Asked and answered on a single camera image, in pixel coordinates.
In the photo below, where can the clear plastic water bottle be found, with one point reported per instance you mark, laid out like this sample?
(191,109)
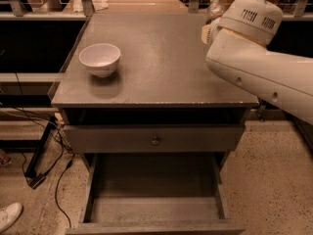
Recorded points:
(215,10)

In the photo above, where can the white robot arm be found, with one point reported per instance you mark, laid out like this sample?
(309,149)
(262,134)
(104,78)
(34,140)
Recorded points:
(237,53)

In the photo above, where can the round metal drawer knob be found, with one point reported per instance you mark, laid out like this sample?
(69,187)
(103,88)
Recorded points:
(155,141)

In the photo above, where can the closed top drawer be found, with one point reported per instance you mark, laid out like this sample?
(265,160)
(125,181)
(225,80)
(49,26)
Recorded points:
(114,139)

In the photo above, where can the open middle drawer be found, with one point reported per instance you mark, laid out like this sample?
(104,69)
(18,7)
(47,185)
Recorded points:
(155,194)

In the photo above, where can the white ceramic bowl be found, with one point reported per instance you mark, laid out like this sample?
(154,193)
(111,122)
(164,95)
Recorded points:
(100,59)

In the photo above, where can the grey wooden cabinet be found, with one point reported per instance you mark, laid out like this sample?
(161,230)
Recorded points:
(161,80)

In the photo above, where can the black metal stand leg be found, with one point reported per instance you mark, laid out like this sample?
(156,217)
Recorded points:
(34,179)

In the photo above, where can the white sneaker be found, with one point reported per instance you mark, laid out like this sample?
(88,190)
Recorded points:
(9,215)

